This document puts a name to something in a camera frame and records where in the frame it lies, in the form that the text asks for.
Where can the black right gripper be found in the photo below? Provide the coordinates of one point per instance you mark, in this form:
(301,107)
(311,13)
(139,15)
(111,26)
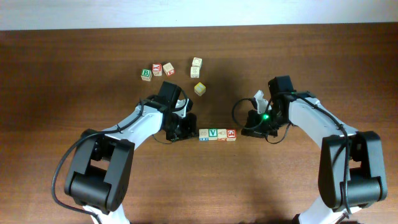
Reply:
(259,131)

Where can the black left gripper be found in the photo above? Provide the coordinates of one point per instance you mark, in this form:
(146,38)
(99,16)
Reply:
(186,133)

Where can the wooden block number 8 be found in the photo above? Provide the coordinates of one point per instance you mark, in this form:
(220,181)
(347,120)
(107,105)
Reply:
(203,135)

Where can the red E wooden block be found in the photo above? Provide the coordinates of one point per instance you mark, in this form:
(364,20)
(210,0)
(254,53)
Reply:
(231,134)

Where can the green V wooden block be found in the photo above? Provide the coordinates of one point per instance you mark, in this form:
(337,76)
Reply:
(213,134)

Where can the ice cream picture wooden block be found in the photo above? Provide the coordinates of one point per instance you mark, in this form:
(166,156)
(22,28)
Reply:
(221,134)

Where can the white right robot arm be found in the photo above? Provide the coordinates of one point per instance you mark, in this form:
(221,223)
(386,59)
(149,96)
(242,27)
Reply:
(351,173)

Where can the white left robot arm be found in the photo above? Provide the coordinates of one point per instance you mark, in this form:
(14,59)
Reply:
(99,173)

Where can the yellow H wooden block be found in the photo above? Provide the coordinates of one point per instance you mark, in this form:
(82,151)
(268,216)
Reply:
(199,89)

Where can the wooden block number 5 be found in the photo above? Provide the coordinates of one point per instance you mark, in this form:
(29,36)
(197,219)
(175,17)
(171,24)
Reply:
(168,69)

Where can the wooden block number 2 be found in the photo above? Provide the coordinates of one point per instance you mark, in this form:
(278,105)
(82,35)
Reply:
(195,72)

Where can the green B wooden block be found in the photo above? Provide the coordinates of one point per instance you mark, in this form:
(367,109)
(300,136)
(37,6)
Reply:
(146,75)

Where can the red Y wooden block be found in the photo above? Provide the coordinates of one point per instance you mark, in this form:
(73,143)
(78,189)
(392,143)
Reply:
(157,69)

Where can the red A wooden block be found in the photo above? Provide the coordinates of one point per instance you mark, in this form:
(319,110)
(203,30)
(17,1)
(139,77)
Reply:
(197,62)

